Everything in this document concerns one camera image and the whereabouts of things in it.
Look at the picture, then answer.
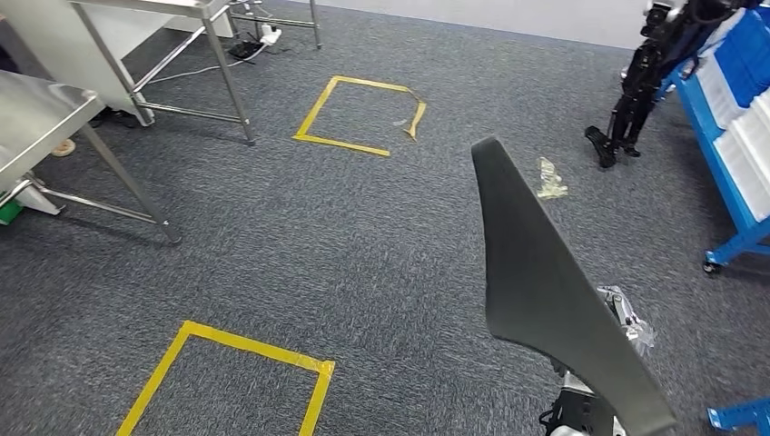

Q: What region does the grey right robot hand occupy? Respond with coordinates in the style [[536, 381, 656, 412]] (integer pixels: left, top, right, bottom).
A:
[[595, 285, 658, 357]]

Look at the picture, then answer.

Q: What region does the black plastic car trim part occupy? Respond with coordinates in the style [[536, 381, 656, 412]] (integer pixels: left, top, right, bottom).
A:
[[470, 136, 678, 436]]

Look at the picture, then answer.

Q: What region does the crumpled clear tape scrap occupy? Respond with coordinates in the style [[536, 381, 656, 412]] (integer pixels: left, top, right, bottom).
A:
[[537, 157, 568, 201]]

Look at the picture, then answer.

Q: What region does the white plastic crate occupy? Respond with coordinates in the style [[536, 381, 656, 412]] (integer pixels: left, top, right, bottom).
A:
[[695, 54, 747, 131], [727, 90, 770, 182], [712, 129, 770, 223]]

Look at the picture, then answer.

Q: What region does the blue plastic crate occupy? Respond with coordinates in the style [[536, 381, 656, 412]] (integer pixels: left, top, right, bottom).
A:
[[712, 8, 770, 110]]

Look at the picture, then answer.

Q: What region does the yellow floor tape square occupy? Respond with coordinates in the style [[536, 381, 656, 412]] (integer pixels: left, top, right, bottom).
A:
[[292, 74, 427, 159], [115, 320, 336, 436]]

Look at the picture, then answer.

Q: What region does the black router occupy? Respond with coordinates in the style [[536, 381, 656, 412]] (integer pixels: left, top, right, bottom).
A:
[[228, 40, 264, 61]]

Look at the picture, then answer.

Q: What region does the green object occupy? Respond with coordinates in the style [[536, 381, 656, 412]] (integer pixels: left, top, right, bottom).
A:
[[0, 192, 24, 227]]

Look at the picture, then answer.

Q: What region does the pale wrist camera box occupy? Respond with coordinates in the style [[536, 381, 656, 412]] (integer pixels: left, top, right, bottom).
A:
[[562, 372, 597, 399]]

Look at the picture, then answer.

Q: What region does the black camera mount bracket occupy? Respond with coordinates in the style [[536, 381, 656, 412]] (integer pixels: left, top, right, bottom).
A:
[[541, 384, 617, 436]]

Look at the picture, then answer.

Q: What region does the white power cable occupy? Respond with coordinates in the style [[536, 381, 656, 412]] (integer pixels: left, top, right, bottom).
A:
[[147, 43, 269, 85]]

